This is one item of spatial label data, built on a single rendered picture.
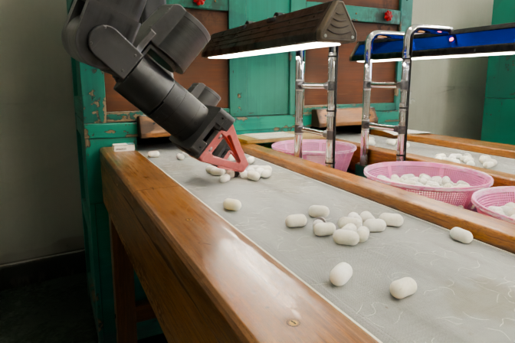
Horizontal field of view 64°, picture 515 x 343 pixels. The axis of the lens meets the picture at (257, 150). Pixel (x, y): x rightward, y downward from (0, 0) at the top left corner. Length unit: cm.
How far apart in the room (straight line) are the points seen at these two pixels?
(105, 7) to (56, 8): 173
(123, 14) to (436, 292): 46
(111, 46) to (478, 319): 47
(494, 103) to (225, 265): 325
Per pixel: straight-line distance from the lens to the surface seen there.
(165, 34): 52
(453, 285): 55
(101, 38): 47
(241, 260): 50
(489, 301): 53
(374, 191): 84
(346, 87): 178
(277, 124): 159
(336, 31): 76
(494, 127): 362
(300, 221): 67
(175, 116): 51
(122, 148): 129
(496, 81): 361
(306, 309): 41
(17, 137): 219
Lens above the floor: 97
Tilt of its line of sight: 10 degrees down
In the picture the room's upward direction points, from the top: straight up
